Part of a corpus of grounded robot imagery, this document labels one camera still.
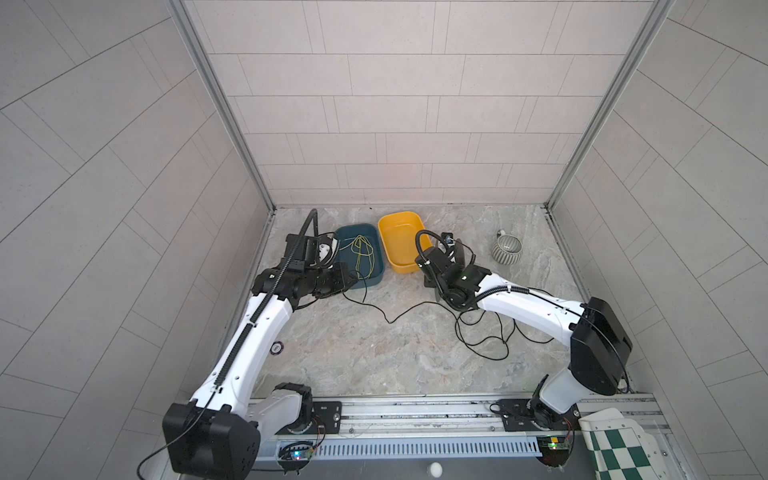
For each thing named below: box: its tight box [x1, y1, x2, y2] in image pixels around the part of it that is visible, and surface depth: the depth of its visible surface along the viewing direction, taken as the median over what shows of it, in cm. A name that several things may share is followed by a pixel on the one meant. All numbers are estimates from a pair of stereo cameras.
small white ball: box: [430, 462, 443, 478], surface depth 60 cm
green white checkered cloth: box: [578, 408, 671, 480], surface depth 68 cm
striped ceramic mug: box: [491, 229, 523, 265], surface depth 103 cm
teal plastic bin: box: [336, 223, 384, 289], surface depth 101 cm
